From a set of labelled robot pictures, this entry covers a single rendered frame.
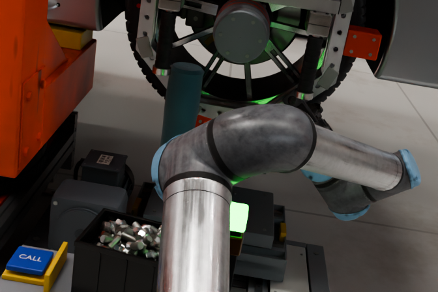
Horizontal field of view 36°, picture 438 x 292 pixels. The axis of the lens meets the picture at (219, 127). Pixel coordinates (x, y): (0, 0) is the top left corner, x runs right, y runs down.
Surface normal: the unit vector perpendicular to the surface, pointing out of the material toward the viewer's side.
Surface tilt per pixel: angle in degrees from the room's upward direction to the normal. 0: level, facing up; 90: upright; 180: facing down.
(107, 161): 0
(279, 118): 32
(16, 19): 90
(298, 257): 0
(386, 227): 0
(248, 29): 90
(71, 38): 90
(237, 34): 90
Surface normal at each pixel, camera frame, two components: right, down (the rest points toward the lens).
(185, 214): -0.28, -0.62
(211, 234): 0.49, -0.56
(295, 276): 0.15, -0.92
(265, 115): 0.13, -0.68
